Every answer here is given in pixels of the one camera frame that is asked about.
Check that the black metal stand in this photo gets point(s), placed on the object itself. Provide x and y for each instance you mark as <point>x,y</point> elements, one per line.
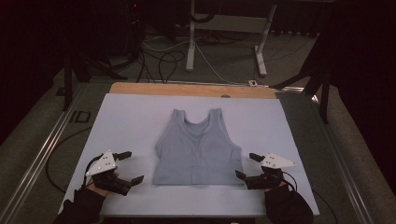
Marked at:
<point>67,81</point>
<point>324,96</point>

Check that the person's left hand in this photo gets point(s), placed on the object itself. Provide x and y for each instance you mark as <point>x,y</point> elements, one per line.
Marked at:
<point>97,188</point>

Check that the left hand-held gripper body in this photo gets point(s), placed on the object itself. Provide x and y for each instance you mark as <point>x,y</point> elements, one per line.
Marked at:
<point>107,182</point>

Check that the white power socket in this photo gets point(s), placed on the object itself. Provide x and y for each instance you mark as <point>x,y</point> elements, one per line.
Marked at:
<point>252,83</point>

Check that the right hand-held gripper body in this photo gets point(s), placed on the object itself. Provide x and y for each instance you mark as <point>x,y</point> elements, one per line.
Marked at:
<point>267,179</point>

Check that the black floor tape marks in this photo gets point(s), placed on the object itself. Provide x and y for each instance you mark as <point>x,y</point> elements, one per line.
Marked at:
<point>80,116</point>

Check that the person's right hand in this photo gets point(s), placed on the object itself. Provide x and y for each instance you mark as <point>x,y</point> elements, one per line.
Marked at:
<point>274,188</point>

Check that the grey-blue tank top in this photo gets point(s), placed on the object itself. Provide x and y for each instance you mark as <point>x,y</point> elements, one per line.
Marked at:
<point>197,152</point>

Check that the white metal desk frame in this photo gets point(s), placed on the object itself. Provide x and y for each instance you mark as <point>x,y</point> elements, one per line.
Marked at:
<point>230,23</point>

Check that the pale blue table mat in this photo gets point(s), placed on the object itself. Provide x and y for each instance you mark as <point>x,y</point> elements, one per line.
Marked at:
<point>134,124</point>

